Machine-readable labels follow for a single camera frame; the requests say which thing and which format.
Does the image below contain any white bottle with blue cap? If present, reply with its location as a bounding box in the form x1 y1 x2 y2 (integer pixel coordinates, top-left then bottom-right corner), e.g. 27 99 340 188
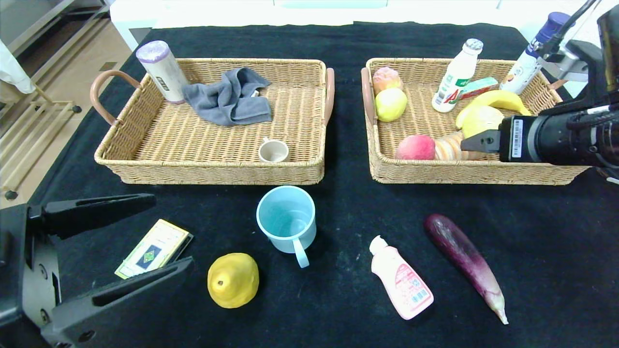
500 12 571 95

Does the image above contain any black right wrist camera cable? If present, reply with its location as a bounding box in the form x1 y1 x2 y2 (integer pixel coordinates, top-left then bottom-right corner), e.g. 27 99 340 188
534 0 603 56

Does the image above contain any green and red small box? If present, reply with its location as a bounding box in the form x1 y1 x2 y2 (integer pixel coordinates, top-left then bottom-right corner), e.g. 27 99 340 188
457 77 499 101

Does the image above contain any grey cloth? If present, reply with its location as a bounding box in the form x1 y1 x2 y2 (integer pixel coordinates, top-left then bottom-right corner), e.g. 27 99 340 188
182 67 273 127

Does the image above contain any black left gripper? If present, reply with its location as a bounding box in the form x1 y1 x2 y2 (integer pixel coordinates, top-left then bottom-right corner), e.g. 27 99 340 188
0 192 195 348

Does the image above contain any white table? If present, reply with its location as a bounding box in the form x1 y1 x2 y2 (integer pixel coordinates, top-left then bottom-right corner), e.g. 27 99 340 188
110 0 532 53

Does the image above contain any yellow pear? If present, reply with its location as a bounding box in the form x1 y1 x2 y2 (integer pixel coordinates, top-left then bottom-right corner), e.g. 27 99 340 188
207 253 260 309

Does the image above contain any sliced bread loaf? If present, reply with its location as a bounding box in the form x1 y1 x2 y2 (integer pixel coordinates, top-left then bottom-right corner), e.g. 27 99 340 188
434 130 489 161

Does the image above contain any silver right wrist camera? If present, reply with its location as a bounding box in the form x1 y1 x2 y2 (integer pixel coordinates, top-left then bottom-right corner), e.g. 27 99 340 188
542 40 603 83

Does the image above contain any white hanging fabric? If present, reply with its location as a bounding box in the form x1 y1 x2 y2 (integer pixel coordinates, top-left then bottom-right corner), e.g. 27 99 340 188
0 40 38 95

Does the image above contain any white canister with purple lid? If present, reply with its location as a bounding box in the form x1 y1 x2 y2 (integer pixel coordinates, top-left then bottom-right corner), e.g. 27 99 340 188
135 41 189 105

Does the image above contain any yellow green apple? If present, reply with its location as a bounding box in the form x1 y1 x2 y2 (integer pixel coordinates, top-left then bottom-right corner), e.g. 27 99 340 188
375 88 408 123

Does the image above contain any pink orange pastry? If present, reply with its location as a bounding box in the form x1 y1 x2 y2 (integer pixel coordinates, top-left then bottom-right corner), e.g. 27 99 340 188
372 67 404 96

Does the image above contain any pink plastic bottle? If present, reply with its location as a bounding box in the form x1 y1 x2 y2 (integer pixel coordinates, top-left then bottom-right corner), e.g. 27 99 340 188
369 235 434 320

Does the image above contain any yellow banana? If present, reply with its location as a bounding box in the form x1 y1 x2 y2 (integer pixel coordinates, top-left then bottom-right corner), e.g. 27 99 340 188
456 90 531 127

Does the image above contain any white milk bottle grey cap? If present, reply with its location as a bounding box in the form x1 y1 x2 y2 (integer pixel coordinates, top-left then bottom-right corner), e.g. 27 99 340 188
431 39 483 113

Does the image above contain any light blue plastic mug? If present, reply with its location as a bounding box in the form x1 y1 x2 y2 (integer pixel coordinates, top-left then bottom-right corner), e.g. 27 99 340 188
256 186 317 269

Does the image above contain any black table cloth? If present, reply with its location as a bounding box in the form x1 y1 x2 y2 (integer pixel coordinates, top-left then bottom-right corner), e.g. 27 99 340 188
0 22 619 348

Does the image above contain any small beige cup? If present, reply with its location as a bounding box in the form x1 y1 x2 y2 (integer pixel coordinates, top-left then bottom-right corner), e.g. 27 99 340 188
259 138 290 163

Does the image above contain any red peach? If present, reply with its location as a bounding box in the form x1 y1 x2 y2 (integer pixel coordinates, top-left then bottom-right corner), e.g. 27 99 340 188
395 135 436 161

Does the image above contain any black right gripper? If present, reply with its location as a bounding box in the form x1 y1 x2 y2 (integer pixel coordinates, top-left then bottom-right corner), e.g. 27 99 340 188
460 112 592 165

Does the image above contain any large yellow lemon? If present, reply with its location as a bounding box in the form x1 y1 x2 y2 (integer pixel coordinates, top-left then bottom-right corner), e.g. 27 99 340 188
462 105 505 140

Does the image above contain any purple eggplant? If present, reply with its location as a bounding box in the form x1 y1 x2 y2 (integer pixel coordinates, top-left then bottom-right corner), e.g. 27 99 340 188
425 214 509 325

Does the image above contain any wicker basket with brown handles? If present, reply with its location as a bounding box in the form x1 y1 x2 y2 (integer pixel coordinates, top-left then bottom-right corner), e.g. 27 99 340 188
361 58 600 186
90 58 335 186

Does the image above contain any yellow green card box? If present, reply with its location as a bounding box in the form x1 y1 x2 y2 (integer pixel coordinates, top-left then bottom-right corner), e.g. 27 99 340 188
115 219 194 279

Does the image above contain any gold metal rack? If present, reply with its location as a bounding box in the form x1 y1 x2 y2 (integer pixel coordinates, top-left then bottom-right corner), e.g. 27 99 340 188
0 0 114 201

